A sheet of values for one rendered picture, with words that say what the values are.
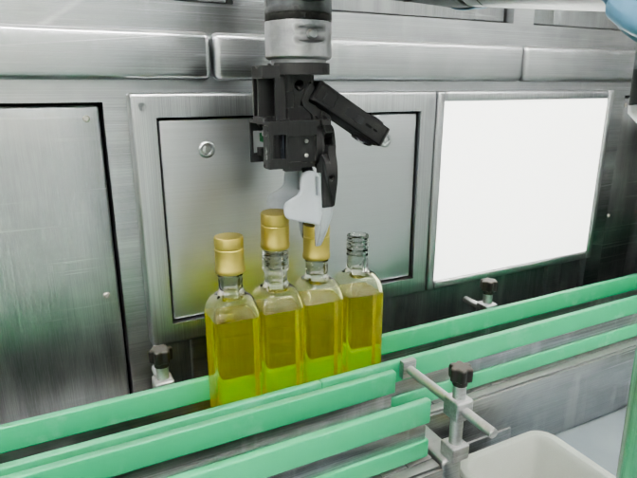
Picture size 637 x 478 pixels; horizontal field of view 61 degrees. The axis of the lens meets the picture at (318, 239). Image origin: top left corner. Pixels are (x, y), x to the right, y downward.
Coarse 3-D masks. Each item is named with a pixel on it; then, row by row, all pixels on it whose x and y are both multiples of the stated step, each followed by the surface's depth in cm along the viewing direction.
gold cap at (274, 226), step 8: (264, 216) 62; (272, 216) 62; (280, 216) 62; (264, 224) 63; (272, 224) 62; (280, 224) 63; (288, 224) 64; (264, 232) 63; (272, 232) 63; (280, 232) 63; (288, 232) 64; (264, 240) 63; (272, 240) 63; (280, 240) 63; (288, 240) 64; (264, 248) 64; (272, 248) 63; (280, 248) 63
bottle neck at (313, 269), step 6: (306, 264) 68; (312, 264) 67; (318, 264) 67; (324, 264) 68; (306, 270) 68; (312, 270) 68; (318, 270) 68; (324, 270) 68; (306, 276) 68; (312, 276) 68; (318, 276) 68; (324, 276) 68
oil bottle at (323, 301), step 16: (304, 288) 67; (320, 288) 67; (336, 288) 68; (304, 304) 67; (320, 304) 67; (336, 304) 68; (304, 320) 67; (320, 320) 68; (336, 320) 69; (304, 336) 68; (320, 336) 68; (336, 336) 69; (304, 352) 69; (320, 352) 69; (336, 352) 70; (304, 368) 69; (320, 368) 70; (336, 368) 71
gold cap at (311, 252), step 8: (304, 224) 67; (312, 224) 67; (304, 232) 67; (312, 232) 66; (328, 232) 67; (304, 240) 67; (312, 240) 66; (328, 240) 67; (304, 248) 67; (312, 248) 66; (320, 248) 66; (328, 248) 67; (304, 256) 67; (312, 256) 67; (320, 256) 67; (328, 256) 67
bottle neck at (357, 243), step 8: (352, 232) 71; (360, 232) 71; (352, 240) 69; (360, 240) 69; (368, 240) 70; (352, 248) 69; (360, 248) 69; (368, 248) 70; (352, 256) 70; (360, 256) 69; (352, 264) 70; (360, 264) 70
